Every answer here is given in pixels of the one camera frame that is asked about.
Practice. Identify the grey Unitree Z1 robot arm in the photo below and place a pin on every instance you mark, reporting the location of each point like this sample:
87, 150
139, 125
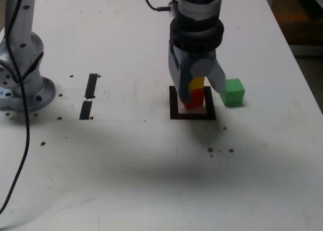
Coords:
48, 92

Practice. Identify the black tape strip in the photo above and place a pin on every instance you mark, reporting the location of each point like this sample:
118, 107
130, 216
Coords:
88, 100

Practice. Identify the small white camera block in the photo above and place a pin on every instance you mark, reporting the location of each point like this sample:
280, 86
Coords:
172, 10

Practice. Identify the grey metal bar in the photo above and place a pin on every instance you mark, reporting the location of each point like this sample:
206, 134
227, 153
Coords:
308, 50

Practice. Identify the yellow cube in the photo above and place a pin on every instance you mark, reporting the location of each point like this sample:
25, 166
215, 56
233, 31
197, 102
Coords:
197, 83

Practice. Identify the black tape square outline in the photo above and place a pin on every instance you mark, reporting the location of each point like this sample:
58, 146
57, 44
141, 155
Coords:
191, 116

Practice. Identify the red cube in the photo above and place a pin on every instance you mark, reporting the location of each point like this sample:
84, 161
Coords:
196, 98

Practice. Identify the green cube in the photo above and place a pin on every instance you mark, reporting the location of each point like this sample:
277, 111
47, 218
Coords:
233, 92

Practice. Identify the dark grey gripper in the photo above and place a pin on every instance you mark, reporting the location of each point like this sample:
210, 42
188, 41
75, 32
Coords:
203, 55

